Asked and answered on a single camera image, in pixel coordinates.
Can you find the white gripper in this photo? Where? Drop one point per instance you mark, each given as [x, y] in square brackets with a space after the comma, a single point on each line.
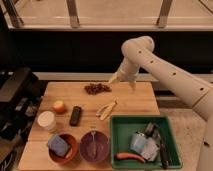
[128, 72]

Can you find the black handled brush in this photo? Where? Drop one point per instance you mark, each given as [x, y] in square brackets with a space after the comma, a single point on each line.
[152, 131]

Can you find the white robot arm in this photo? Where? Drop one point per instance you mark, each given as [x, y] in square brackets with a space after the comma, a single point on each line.
[192, 90]

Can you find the banana peel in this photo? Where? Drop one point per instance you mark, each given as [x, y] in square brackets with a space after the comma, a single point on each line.
[105, 110]

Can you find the green plastic tray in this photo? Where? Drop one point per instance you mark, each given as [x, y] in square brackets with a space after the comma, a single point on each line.
[121, 130]

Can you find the black remote control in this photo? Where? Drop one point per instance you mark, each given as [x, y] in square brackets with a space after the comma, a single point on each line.
[75, 116]

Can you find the metal fork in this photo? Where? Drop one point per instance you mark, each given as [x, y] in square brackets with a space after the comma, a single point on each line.
[93, 133]

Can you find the orange apple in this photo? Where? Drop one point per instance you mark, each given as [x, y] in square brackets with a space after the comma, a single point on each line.
[59, 107]

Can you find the purple bowl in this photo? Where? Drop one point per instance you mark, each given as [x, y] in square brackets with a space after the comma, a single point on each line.
[102, 145]

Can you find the orange carrot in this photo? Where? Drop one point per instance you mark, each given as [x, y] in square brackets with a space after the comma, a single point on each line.
[125, 155]

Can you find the white lidded jar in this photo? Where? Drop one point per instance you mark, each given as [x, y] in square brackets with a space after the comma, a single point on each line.
[47, 121]

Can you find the red-brown bowl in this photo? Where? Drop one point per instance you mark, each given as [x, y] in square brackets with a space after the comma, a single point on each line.
[71, 152]

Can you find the blue sponge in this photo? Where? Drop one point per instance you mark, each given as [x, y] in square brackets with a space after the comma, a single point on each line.
[58, 145]

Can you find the black equipment stack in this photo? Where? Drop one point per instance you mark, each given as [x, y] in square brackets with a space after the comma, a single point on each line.
[20, 93]

